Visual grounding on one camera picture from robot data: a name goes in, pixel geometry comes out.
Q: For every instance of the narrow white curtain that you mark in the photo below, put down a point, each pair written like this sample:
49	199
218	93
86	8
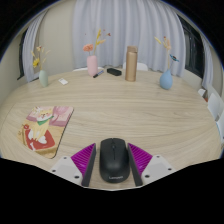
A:
207	66
31	43

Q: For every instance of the white remote control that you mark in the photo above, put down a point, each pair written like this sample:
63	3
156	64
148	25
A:
63	81

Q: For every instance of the black computer mouse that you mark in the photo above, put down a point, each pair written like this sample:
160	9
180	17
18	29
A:
114	160

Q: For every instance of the pink vase with orange flowers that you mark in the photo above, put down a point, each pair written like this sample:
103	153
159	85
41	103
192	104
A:
92	66

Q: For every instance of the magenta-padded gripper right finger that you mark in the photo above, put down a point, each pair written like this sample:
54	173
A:
158	166

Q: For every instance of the cartoon-print mouse pad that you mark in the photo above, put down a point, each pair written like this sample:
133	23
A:
43	130

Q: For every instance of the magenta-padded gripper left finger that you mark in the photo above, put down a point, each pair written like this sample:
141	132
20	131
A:
66	166

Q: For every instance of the wide white curtain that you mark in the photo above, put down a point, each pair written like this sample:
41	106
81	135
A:
133	26

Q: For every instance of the white chair back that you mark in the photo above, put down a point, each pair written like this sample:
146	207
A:
80	69
142	66

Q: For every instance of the copper insulated bottle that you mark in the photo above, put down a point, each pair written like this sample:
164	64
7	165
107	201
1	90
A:
131	65

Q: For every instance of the green vase with yellow flowers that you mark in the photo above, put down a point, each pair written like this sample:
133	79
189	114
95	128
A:
43	79

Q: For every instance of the dark marker pen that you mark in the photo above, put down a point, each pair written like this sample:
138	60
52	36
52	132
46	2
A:
98	74

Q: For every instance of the black rectangular case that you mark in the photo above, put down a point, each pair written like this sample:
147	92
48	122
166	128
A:
114	71

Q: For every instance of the blue vase with dried flowers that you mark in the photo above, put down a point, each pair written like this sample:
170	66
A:
166	81

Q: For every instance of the dark window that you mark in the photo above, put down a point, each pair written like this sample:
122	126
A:
193	50
21	56

